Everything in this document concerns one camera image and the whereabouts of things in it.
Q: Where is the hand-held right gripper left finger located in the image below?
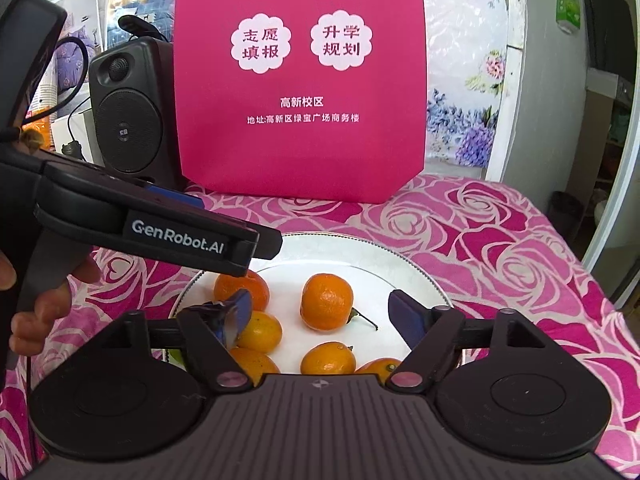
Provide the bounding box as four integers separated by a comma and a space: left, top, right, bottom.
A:
100, 289, 255, 395

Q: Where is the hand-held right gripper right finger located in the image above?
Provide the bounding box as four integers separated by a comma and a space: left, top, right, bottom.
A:
387, 289, 548, 395

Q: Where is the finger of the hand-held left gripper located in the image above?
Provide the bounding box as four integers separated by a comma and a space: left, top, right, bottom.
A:
145, 182, 204, 207
251, 231, 284, 262

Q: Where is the small orange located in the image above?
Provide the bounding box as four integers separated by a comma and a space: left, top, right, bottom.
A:
235, 310, 284, 352

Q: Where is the white plate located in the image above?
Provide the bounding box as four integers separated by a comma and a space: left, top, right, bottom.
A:
167, 231, 453, 377

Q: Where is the person's left hand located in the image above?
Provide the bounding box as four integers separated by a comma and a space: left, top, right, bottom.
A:
0, 250, 102, 373

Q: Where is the black speaker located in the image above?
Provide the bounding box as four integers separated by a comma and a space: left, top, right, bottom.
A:
89, 37, 188, 188

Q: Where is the pink printed bag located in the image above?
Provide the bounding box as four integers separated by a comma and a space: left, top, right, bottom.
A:
173, 0, 427, 205

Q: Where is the pink rose printed tablecloth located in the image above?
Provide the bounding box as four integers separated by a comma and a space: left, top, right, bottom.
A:
0, 172, 640, 480

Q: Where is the dark trash bin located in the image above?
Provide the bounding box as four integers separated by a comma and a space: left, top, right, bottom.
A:
550, 191, 586, 241

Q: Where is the green packet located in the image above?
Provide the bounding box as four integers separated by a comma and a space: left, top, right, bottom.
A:
556, 0, 582, 34

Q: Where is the black screen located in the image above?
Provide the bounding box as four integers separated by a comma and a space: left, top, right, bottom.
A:
580, 0, 640, 97

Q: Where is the black speaker cable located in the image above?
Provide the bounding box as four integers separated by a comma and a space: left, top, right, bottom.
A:
50, 35, 92, 161

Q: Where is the floral plastic wall sheet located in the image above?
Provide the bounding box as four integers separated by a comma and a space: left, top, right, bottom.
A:
420, 0, 512, 181

